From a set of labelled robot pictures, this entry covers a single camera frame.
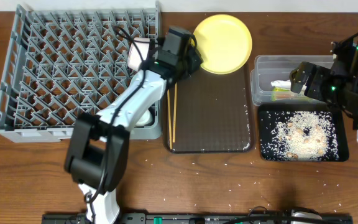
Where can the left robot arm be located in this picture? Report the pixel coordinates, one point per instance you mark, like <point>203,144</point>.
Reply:
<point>98,150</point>

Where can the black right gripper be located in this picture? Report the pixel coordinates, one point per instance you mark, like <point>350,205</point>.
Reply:
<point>320,74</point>

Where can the brown serving tray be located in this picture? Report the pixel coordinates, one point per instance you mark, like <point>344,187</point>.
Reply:
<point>214,114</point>

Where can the clear plastic bin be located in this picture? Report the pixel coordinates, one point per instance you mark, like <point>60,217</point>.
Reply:
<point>268,68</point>

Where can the grey dishwasher rack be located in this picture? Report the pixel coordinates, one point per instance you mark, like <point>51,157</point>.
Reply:
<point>60,64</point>

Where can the yellow plate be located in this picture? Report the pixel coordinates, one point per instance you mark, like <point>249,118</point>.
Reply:
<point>224,42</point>

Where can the green snack wrapper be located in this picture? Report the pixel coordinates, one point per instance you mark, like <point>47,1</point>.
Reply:
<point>285,94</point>

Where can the pink bowl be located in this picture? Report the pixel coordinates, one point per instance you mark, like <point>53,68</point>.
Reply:
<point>139,50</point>

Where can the light green cup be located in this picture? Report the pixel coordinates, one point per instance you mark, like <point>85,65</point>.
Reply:
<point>145,119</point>

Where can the rice and nuts waste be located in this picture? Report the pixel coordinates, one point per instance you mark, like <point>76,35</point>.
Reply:
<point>298,136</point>

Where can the wooden chopstick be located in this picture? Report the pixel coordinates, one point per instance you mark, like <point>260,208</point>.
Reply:
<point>169,119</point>
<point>175,113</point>

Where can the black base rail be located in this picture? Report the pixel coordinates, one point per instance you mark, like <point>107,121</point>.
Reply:
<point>141,218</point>

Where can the black waste tray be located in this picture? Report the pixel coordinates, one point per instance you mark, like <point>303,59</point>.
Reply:
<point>343,149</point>

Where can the white napkin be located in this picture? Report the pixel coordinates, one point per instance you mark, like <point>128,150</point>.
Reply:
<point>281,84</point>

